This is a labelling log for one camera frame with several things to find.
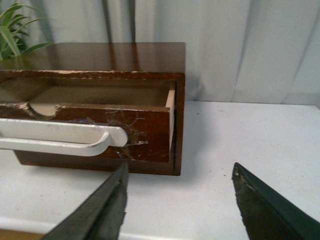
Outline white curtain backdrop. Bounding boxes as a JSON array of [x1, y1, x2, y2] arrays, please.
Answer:
[[0, 0, 320, 108]]

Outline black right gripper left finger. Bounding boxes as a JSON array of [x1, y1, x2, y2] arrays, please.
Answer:
[[42, 163, 129, 240]]

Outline brown wooden drawer cabinet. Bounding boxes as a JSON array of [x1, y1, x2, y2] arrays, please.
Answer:
[[0, 42, 186, 176]]

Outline green plant leaves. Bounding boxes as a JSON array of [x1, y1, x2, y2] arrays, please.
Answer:
[[0, 0, 51, 61]]

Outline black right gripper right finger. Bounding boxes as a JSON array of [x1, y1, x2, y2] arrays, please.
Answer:
[[232, 162, 320, 240]]

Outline white drawer handle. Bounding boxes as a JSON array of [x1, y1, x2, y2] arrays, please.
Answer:
[[0, 118, 128, 157]]

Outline wooden drawer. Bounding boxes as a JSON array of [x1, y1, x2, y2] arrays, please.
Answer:
[[0, 77, 176, 163]]

